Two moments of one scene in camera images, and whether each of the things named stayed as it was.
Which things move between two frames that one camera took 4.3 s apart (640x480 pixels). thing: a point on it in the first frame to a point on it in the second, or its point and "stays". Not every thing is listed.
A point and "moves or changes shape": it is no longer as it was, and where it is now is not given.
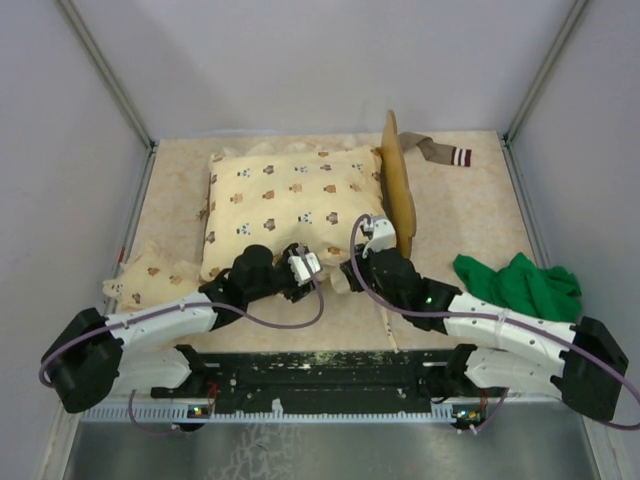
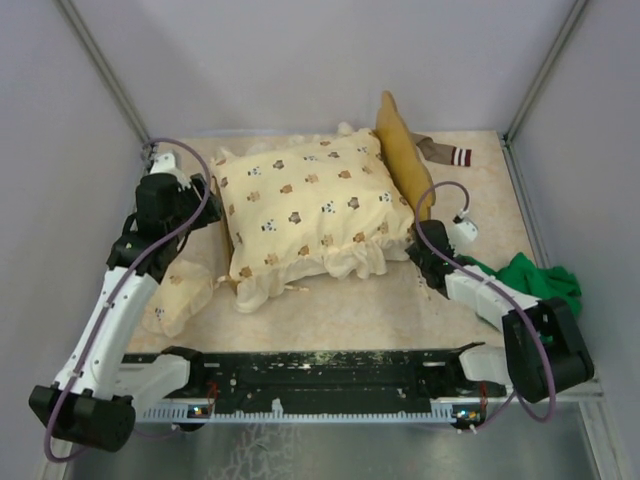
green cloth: [524, 288] stays
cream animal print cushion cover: [312, 198] moves or changes shape
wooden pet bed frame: [396, 187] to [403, 156]
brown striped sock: [435, 151] stays
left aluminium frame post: [107, 72] stays
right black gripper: [360, 261] to [415, 254]
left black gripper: [296, 292] to [212, 212]
